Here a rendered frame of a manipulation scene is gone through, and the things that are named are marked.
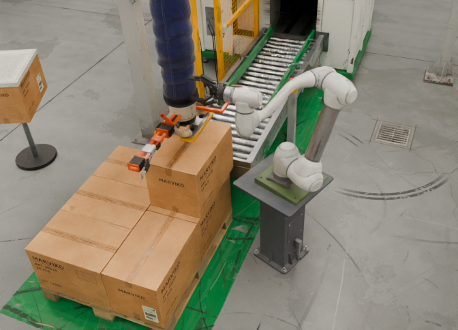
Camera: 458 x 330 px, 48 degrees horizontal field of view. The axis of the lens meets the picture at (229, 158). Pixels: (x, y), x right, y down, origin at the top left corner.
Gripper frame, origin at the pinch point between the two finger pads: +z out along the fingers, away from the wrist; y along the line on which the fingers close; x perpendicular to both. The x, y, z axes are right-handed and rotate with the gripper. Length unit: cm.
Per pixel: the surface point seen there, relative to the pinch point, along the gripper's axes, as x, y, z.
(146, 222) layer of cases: -18, 104, 37
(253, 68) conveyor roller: 208, 104, 36
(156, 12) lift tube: 14.4, -36.3, 24.9
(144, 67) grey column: 131, 75, 115
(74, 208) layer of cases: -23, 104, 93
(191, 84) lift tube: 23.7, 12.9, 12.2
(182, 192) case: -3, 83, 14
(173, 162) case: 4, 64, 22
